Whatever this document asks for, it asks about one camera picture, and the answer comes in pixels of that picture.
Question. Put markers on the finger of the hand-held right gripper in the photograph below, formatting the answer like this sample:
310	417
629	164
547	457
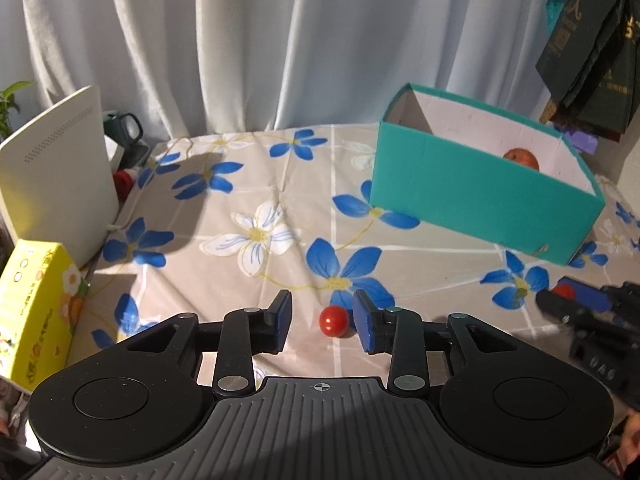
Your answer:
590	292
565	310

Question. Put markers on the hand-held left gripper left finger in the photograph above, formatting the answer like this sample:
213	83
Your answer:
281	322

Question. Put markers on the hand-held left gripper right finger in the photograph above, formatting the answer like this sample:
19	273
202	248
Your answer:
364	322

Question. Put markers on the red cherry tomato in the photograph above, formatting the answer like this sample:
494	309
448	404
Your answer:
333	321

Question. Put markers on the teal cardboard box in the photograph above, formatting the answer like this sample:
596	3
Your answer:
465	195

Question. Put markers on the person's right forearm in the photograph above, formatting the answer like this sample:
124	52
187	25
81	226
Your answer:
631	440

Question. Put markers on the floral tablecloth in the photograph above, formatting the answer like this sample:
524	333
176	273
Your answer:
240	200

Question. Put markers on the red apple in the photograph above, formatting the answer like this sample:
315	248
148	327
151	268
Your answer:
522	158

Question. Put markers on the purple packet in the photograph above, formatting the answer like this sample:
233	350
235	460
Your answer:
582	141

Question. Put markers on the red bottle with white cap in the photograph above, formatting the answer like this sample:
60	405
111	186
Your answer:
124	181

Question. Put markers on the dark green paper bag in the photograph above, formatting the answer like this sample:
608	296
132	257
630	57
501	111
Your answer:
580	45
631	60

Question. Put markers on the yellow tissue box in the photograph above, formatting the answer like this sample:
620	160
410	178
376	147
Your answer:
37	305

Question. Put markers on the dark green mug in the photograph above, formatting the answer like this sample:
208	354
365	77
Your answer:
122	125

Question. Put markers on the white plastic appliance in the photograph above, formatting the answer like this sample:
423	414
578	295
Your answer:
55	175

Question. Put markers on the white curtain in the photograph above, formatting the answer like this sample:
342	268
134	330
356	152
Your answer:
275	40

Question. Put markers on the green potted plant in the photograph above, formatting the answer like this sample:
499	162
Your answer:
12	105

